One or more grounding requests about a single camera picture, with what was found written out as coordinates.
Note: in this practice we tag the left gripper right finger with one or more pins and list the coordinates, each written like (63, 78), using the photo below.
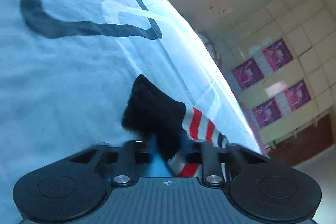
(204, 154)

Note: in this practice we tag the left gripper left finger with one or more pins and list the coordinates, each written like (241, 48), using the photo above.
(132, 162)

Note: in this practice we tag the striped red black white sweater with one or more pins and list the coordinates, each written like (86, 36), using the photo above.
(150, 112)

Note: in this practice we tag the brown wooden door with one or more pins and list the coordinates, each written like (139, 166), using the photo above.
(306, 144)

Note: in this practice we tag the cream wardrobe with posters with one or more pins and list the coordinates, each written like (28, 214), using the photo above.
(280, 64)

